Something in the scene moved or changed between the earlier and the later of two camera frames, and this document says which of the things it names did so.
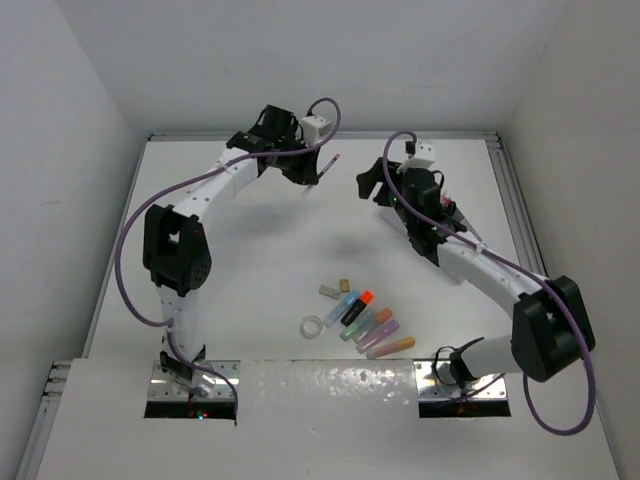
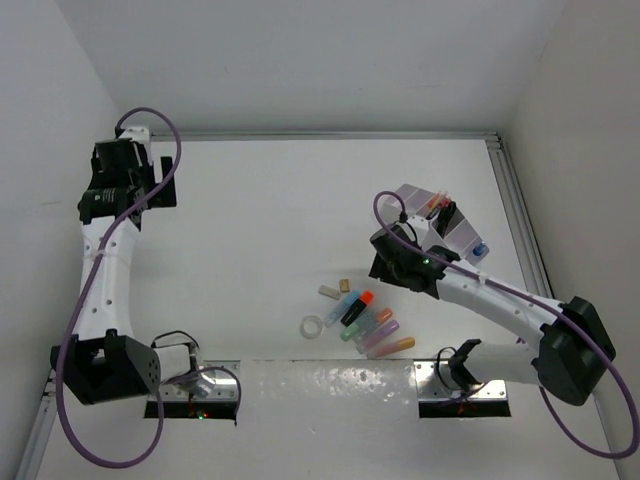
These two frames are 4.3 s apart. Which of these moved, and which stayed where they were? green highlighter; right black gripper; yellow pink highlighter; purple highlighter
Moved: right black gripper
Stayed: purple highlighter; yellow pink highlighter; green highlighter
